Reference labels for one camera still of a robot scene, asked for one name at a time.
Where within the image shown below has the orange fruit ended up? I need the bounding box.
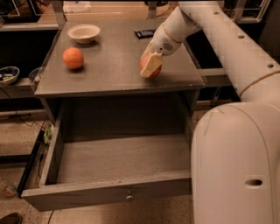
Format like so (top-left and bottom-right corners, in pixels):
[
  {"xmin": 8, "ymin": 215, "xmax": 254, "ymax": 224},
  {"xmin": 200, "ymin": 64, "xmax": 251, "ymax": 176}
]
[{"xmin": 62, "ymin": 47, "xmax": 84, "ymax": 69}]

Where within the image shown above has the grey cabinet counter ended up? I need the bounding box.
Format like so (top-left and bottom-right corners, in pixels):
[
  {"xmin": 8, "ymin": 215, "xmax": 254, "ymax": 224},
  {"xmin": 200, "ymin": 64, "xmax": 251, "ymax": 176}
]
[{"xmin": 35, "ymin": 19, "xmax": 204, "ymax": 99}]

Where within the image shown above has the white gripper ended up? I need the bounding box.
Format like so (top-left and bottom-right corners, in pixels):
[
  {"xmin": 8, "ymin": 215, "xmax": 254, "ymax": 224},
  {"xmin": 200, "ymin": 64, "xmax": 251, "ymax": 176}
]
[{"xmin": 139, "ymin": 24, "xmax": 183, "ymax": 79}]

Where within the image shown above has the brown shoe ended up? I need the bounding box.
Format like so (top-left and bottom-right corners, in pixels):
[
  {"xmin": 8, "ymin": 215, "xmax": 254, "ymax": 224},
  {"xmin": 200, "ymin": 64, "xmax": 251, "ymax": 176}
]
[{"xmin": 0, "ymin": 213, "xmax": 22, "ymax": 224}]

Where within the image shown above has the open grey top drawer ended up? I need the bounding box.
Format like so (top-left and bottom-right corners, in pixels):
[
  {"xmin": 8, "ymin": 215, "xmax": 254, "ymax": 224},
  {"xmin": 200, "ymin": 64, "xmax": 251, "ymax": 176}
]
[{"xmin": 20, "ymin": 100, "xmax": 196, "ymax": 212}]

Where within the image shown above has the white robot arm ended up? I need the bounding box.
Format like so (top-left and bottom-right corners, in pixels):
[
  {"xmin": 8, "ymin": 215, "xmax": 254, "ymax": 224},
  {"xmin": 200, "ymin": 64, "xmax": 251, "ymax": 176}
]
[{"xmin": 140, "ymin": 1, "xmax": 280, "ymax": 224}]

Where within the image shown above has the red apple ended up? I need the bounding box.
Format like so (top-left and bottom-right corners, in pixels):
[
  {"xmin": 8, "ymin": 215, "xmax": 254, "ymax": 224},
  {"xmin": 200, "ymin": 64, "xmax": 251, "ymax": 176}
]
[{"xmin": 139, "ymin": 55, "xmax": 163, "ymax": 79}]

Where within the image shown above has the cream ceramic bowl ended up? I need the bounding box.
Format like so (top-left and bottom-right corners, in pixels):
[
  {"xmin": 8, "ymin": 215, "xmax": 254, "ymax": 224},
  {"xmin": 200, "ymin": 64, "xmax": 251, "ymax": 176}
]
[{"xmin": 67, "ymin": 24, "xmax": 101, "ymax": 44}]

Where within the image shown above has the blue patterned bowl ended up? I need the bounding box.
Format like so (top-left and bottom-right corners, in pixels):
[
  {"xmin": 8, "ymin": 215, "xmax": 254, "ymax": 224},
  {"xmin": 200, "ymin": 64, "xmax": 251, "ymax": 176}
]
[{"xmin": 0, "ymin": 66, "xmax": 20, "ymax": 85}]

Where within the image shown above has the grey side shelf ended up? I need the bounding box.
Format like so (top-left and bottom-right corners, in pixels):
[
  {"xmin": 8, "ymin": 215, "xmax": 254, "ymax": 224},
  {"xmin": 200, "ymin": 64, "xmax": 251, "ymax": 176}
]
[{"xmin": 199, "ymin": 68, "xmax": 232, "ymax": 88}]

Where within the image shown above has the metal drawer knob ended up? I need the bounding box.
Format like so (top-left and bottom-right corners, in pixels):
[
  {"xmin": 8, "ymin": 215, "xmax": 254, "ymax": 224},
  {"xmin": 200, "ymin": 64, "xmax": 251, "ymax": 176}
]
[{"xmin": 126, "ymin": 191, "xmax": 134, "ymax": 201}]

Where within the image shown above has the dark blue snack packet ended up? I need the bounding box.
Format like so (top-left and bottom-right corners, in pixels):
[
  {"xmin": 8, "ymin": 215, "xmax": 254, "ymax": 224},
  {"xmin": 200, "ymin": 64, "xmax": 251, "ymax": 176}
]
[{"xmin": 134, "ymin": 30, "xmax": 155, "ymax": 39}]

